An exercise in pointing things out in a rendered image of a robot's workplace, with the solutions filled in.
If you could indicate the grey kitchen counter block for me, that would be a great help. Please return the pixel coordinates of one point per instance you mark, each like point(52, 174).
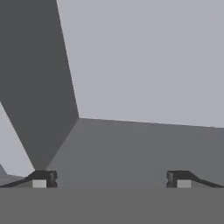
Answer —
point(40, 87)

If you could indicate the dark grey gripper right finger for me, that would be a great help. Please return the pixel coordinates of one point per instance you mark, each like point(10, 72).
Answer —
point(179, 176)

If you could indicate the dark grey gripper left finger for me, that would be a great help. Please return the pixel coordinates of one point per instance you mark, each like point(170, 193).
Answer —
point(43, 176)

